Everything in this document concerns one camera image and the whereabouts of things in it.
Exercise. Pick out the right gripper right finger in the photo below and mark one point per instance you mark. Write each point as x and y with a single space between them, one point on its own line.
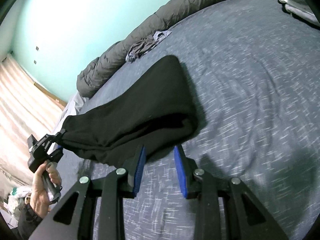
185 167

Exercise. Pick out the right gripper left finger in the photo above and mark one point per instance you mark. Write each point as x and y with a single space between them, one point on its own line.
134 167

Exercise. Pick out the black sweater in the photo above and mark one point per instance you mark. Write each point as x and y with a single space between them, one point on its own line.
157 111

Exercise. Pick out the folded grey striped clothes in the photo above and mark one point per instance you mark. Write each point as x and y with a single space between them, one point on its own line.
301 9

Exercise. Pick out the person left hand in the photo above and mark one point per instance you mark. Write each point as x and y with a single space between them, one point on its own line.
39 200

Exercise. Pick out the person black sleeve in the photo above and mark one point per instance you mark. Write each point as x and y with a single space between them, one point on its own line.
27 223

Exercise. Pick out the small crumpled grey cloth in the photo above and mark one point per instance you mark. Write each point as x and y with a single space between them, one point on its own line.
140 48

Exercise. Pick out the grey blue bed sheet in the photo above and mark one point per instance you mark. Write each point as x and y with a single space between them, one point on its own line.
254 72

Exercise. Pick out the dark grey rolled duvet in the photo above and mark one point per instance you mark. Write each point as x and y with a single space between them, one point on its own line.
147 35

